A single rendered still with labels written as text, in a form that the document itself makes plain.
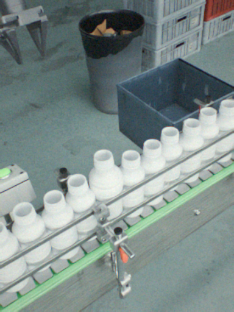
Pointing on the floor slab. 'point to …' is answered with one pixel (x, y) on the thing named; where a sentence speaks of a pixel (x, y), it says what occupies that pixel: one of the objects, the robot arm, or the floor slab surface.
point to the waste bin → (111, 53)
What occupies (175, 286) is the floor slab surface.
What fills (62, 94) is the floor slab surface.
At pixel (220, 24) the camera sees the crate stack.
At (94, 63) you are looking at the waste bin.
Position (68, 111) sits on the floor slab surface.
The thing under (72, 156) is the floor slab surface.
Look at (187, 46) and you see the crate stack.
